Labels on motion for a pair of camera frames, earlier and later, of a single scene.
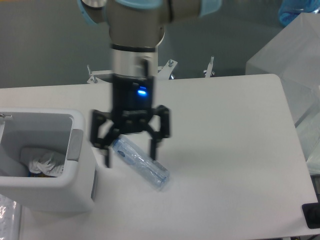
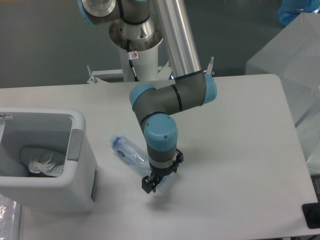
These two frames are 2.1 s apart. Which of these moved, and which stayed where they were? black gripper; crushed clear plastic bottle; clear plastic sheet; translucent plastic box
Moved: black gripper
Stayed: clear plastic sheet; translucent plastic box; crushed clear plastic bottle
